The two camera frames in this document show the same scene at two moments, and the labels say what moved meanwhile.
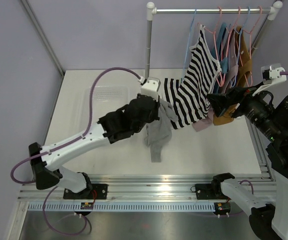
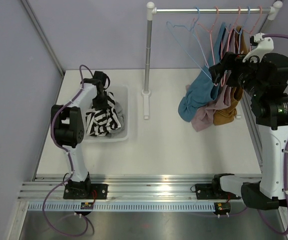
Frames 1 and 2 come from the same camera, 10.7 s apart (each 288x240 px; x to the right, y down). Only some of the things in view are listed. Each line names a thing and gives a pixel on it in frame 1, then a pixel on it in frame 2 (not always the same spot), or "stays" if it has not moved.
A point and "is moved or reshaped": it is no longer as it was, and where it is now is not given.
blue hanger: x=240 y=33 stays
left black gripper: x=155 y=116 to x=102 y=106
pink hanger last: x=250 y=33 stays
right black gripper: x=221 y=102 to x=231 y=62
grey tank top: x=158 y=133 is moved or reshaped
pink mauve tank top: x=207 y=123 stays
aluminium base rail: x=134 y=188 stays
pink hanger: x=221 y=82 to x=211 y=30
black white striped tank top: x=187 y=99 to x=99 y=121
